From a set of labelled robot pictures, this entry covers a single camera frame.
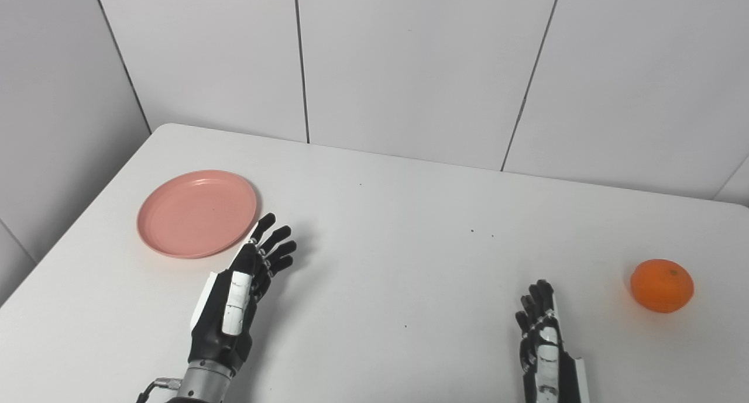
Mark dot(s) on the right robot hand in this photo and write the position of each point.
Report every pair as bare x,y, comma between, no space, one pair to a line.
544,356

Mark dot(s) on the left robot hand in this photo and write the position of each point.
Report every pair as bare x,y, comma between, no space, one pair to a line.
234,309

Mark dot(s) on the pink plate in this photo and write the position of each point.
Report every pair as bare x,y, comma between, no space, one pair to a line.
197,213

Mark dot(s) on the orange fruit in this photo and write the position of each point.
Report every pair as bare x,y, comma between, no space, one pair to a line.
662,285

